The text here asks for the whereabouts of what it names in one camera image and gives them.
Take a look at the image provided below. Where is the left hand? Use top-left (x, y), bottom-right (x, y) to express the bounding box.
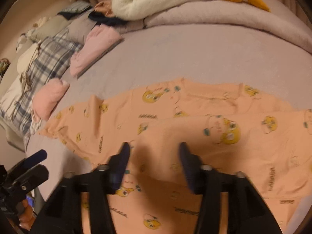
top-left (19, 199), bottom-right (35, 231)

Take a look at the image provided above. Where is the mauve bed sheet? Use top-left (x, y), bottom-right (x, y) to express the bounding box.
top-left (27, 24), bottom-right (311, 233)

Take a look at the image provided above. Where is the dark navy garment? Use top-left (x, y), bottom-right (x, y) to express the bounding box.
top-left (88, 11), bottom-right (127, 27)

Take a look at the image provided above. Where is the orange cartoon print garment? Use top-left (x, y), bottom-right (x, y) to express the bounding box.
top-left (40, 78), bottom-right (311, 233)

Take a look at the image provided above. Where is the pink folded garment small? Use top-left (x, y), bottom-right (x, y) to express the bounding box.
top-left (32, 78), bottom-right (70, 123)

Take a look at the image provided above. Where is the pink folded garment large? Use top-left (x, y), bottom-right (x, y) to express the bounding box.
top-left (70, 25), bottom-right (123, 77)

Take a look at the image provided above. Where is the blue plaid pillow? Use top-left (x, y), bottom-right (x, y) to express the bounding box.
top-left (1, 28), bottom-right (82, 137)

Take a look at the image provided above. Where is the grey mauve pillow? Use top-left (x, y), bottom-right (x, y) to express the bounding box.
top-left (28, 10), bottom-right (96, 44)

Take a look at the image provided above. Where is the striped folded cloth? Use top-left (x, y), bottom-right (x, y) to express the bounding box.
top-left (57, 1), bottom-right (93, 20)

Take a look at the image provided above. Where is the mauve folded duvet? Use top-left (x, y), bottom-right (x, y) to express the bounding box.
top-left (116, 0), bottom-right (311, 53)

